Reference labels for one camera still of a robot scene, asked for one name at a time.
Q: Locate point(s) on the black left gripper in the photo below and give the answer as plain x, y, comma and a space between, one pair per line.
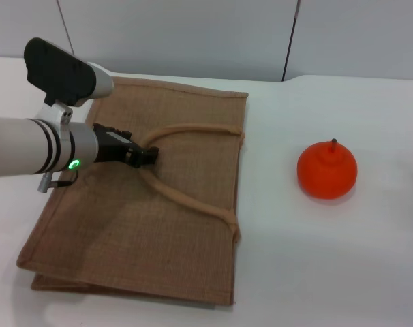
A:
112, 146

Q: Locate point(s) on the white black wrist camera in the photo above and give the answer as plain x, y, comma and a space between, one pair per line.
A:
63, 76

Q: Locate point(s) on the brown jute handbag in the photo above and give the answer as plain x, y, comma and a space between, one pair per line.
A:
172, 211

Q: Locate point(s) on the orange toy fruit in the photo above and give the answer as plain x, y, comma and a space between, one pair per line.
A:
327, 172

